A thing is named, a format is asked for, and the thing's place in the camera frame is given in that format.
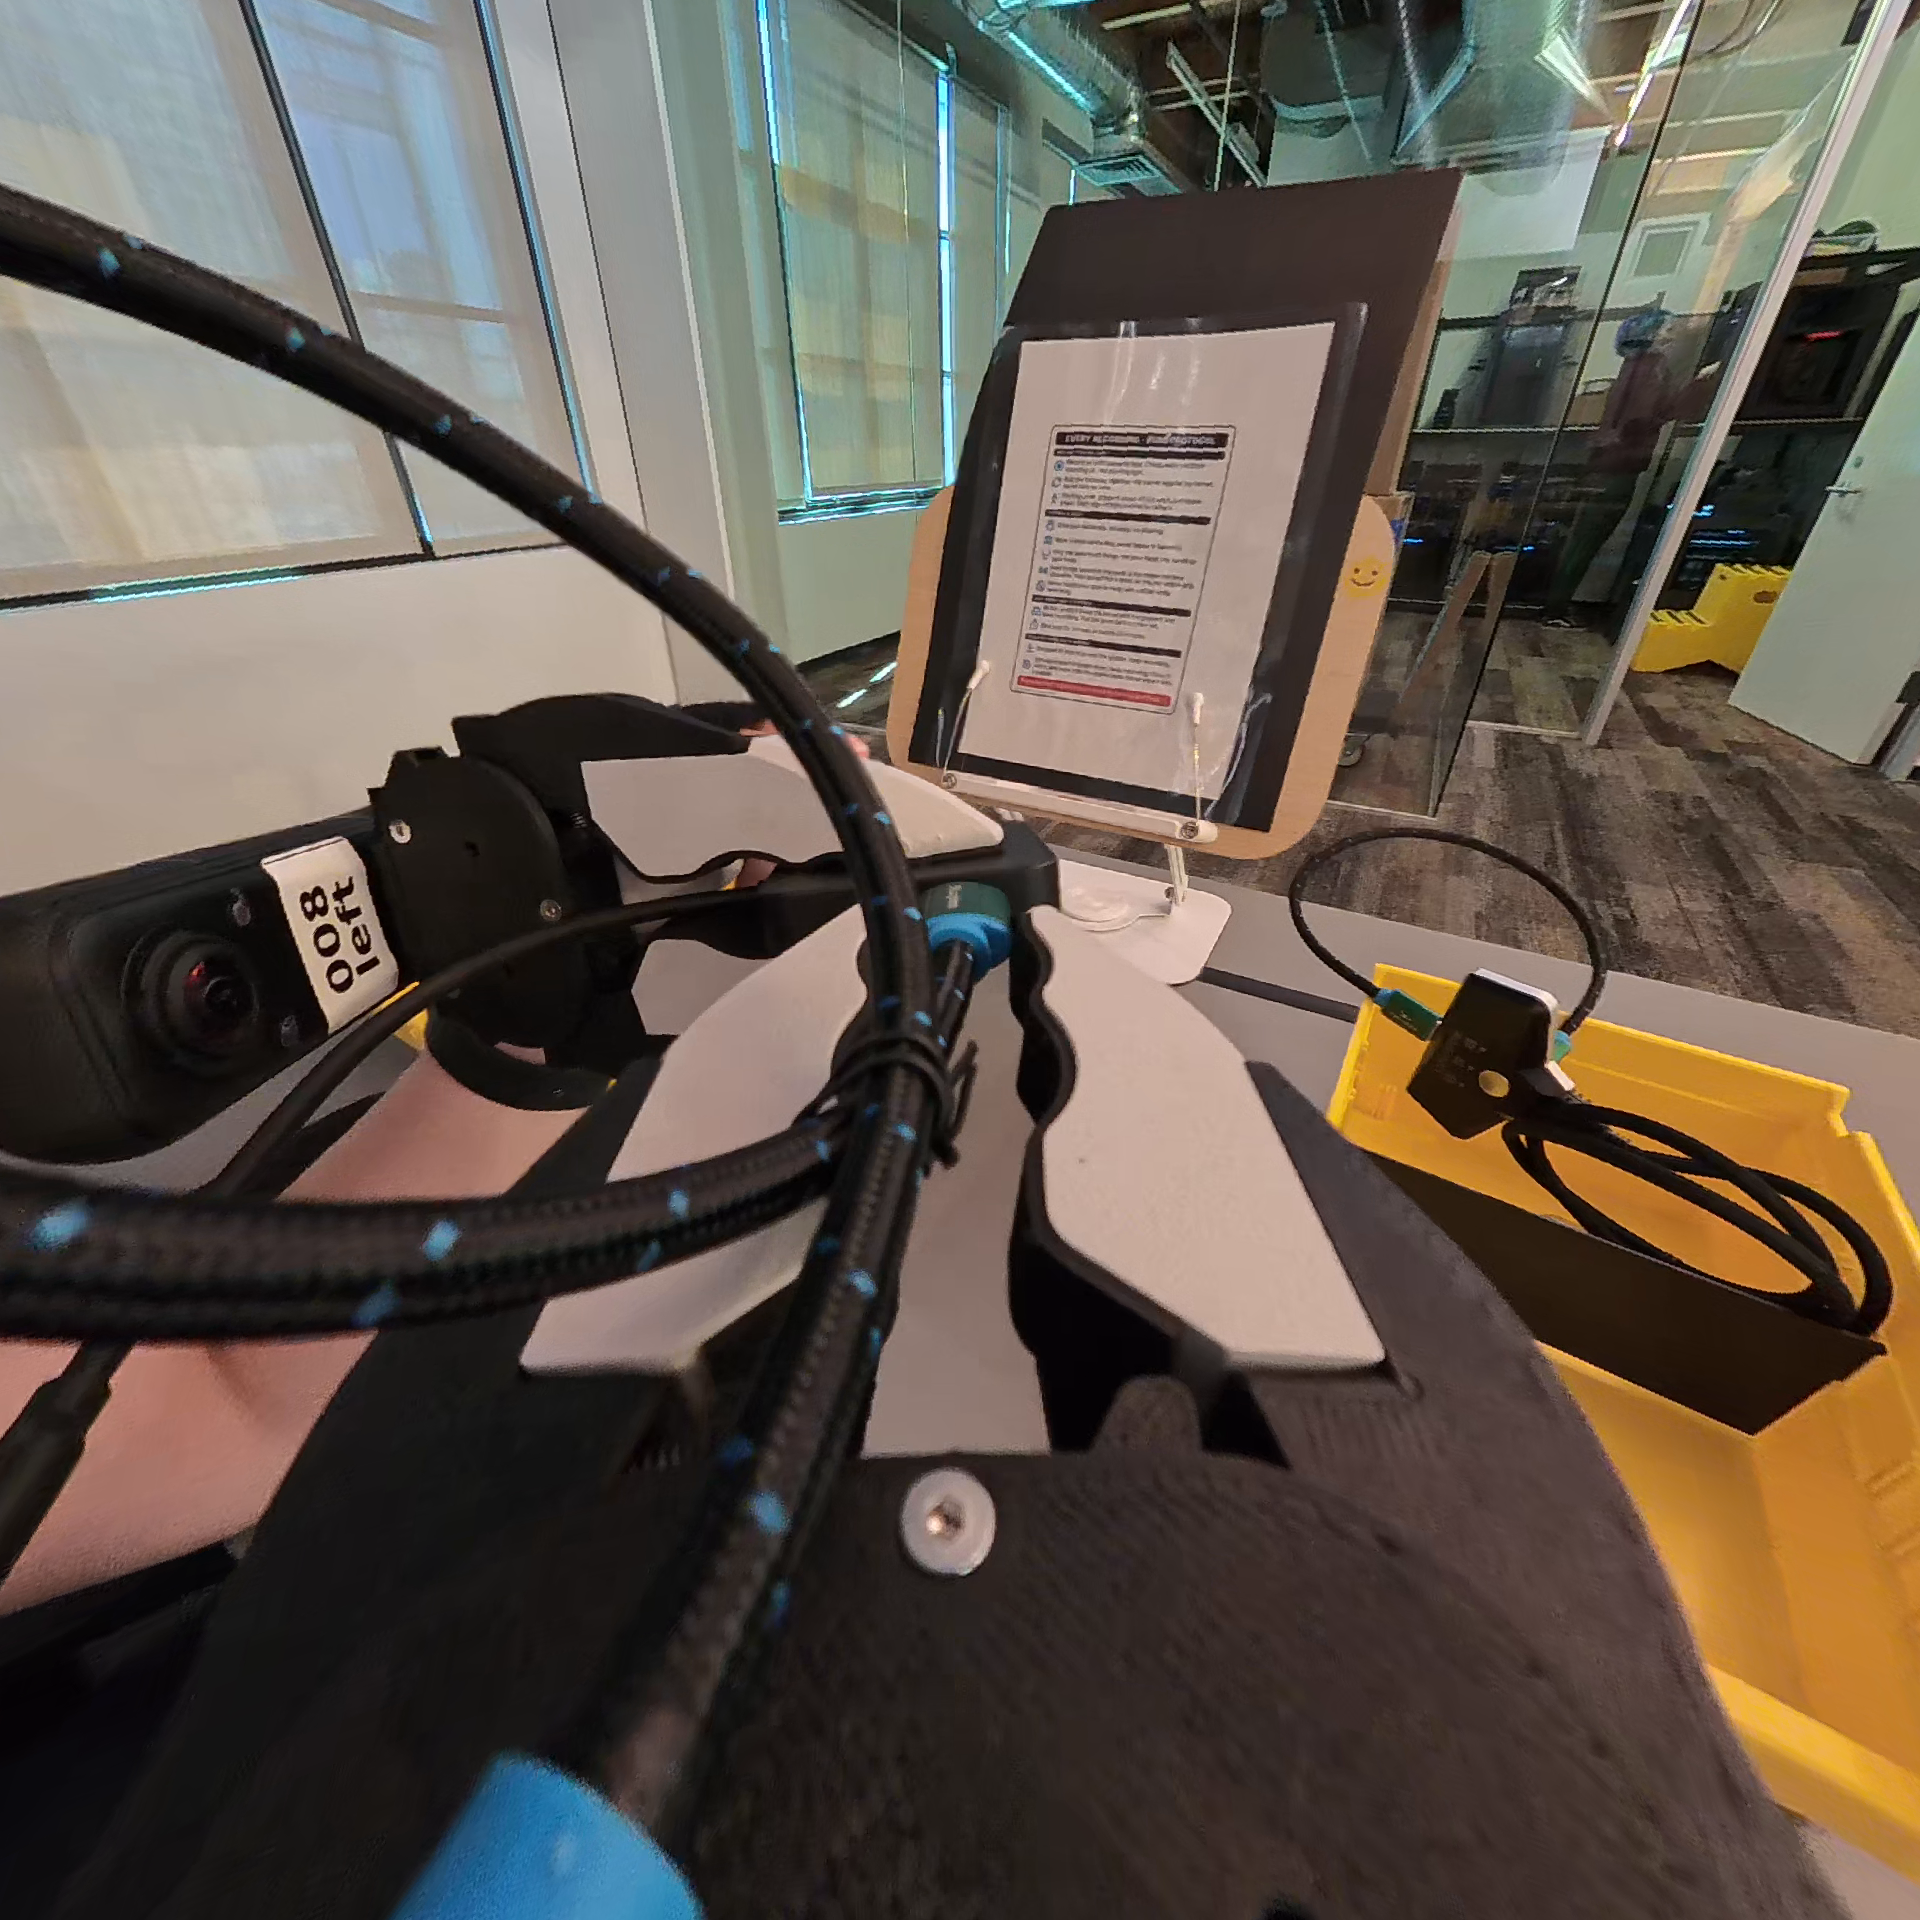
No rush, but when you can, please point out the instruction sheet on stand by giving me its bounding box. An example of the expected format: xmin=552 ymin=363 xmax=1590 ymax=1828
xmin=885 ymin=487 xmax=1396 ymax=865

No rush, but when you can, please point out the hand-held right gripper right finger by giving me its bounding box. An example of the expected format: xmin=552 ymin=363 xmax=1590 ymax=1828
xmin=1007 ymin=900 xmax=1389 ymax=1465

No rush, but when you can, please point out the white door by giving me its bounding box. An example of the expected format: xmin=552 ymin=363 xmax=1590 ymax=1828
xmin=1738 ymin=337 xmax=1920 ymax=785

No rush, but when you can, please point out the large window with blinds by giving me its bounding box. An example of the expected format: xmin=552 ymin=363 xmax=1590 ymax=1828
xmin=757 ymin=0 xmax=1051 ymax=519
xmin=0 ymin=0 xmax=587 ymax=602

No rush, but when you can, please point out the yellow divided plastic bin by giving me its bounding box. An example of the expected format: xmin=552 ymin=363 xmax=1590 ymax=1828
xmin=1328 ymin=961 xmax=1920 ymax=1883

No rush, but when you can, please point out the black backing sheet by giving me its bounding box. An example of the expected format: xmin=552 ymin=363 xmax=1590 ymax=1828
xmin=914 ymin=166 xmax=1466 ymax=835

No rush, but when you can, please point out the white stand base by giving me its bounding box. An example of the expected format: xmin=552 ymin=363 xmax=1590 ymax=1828
xmin=943 ymin=773 xmax=1234 ymax=988

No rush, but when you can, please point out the instruction sheet in clear sleeve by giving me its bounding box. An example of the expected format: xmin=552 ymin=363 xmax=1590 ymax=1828
xmin=950 ymin=307 xmax=1368 ymax=797

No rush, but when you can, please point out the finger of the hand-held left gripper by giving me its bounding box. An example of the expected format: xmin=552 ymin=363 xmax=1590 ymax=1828
xmin=621 ymin=877 xmax=933 ymax=1037
xmin=575 ymin=731 xmax=1004 ymax=910

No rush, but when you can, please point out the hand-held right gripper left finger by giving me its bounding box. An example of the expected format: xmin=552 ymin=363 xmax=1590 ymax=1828
xmin=522 ymin=918 xmax=962 ymax=1379

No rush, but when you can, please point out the person's left forearm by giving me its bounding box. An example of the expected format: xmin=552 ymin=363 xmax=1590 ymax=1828
xmin=0 ymin=1049 xmax=632 ymax=1613

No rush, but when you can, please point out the black bin divider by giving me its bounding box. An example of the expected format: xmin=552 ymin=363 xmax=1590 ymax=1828
xmin=1372 ymin=1154 xmax=1887 ymax=1434

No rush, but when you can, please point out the thin black green-plug cable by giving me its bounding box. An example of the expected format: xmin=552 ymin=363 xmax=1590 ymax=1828
xmin=1286 ymin=829 xmax=1894 ymax=1340

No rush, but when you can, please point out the yellow step stool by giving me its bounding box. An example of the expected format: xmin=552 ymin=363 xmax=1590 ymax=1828
xmin=1628 ymin=563 xmax=1795 ymax=676

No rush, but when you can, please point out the thick braided HDMI cable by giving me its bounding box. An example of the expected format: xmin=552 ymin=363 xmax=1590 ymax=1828
xmin=0 ymin=188 xmax=1021 ymax=1920

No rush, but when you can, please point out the black USB-C adapter dongle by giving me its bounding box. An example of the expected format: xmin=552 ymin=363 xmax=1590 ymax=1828
xmin=0 ymin=822 xmax=1066 ymax=1569

